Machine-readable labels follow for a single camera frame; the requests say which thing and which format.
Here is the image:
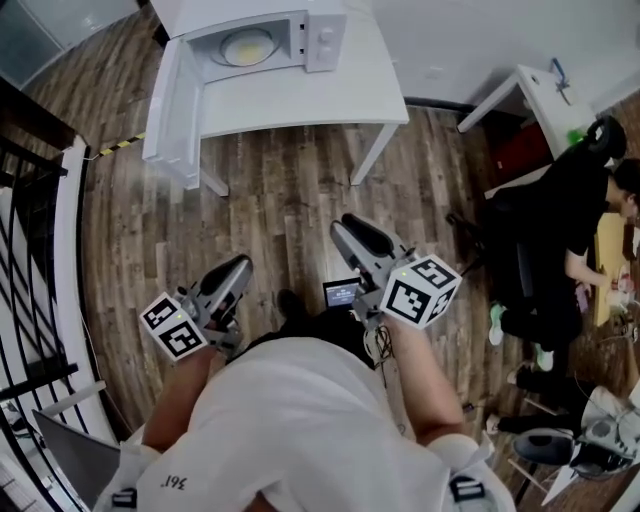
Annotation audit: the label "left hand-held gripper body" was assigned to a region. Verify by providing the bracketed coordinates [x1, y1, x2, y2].
[139, 285, 245, 362]

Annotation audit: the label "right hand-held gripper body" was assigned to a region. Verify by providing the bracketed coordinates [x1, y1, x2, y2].
[349, 245, 463, 330]

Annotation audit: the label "white microwave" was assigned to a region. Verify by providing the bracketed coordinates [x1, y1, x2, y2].
[142, 0, 349, 190]

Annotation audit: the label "white round plate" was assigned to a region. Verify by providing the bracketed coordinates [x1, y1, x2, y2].
[219, 28, 275, 67]

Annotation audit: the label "person's right forearm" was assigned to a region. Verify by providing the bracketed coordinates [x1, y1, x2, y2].
[387, 319, 469, 444]

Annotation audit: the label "person's left forearm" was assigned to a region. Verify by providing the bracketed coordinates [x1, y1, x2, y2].
[142, 344, 221, 454]

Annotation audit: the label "small black screen device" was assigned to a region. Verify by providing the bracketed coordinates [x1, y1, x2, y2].
[322, 277, 362, 312]

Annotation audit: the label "person's left black shoe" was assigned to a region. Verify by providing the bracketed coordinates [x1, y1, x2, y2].
[277, 288, 310, 322]

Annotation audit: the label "person's black trousers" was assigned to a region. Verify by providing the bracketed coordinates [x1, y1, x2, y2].
[272, 312, 377, 369]

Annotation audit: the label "person's white shirt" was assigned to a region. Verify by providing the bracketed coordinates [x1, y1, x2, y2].
[94, 335, 516, 512]

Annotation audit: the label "grey flat board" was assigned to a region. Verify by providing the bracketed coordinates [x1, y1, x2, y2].
[32, 409, 122, 507]

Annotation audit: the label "white table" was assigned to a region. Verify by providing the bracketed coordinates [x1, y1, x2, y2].
[149, 0, 411, 199]

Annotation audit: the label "yellow black striped strip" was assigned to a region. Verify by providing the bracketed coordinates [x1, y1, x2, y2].
[98, 132, 147, 157]

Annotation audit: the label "red box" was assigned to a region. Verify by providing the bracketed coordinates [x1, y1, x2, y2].
[492, 122, 556, 174]

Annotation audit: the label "black metal railing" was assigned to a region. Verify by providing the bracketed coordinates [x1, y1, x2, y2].
[0, 134, 101, 512]

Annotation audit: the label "light wooden table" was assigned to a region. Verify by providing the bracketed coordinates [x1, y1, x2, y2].
[593, 212, 640, 329]

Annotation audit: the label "round glass turntable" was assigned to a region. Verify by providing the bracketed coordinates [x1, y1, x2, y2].
[208, 27, 278, 69]

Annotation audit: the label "white desk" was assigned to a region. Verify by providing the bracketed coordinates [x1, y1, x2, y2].
[457, 63, 601, 199]

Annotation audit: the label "blue clamp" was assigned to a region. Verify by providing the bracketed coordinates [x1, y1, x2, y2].
[551, 58, 572, 95]

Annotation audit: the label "black office chair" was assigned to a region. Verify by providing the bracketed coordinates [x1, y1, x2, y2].
[444, 115, 629, 311]

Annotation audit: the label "thin black cable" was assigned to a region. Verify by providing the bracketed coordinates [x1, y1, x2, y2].
[372, 324, 397, 362]

